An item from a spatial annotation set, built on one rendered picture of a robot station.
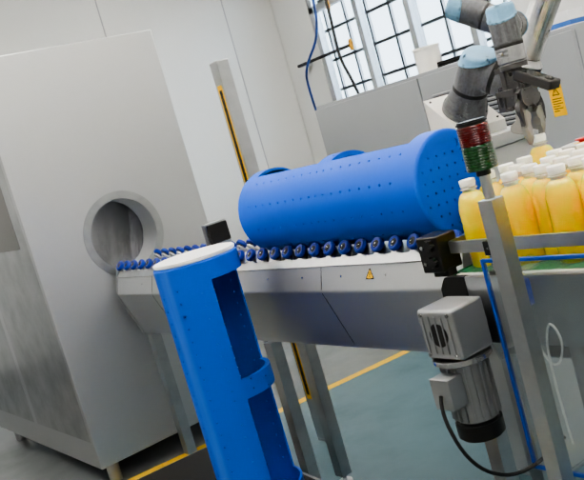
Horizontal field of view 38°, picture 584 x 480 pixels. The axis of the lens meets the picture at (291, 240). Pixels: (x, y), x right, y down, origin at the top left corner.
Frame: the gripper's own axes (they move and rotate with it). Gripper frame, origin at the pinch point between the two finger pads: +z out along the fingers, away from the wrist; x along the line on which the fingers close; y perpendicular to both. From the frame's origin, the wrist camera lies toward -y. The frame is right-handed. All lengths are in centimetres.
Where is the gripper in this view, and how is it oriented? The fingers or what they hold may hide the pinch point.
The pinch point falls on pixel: (537, 137)
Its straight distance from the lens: 228.9
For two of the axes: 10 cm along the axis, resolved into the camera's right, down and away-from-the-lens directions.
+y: -5.7, 0.5, 8.2
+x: -7.7, 3.0, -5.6
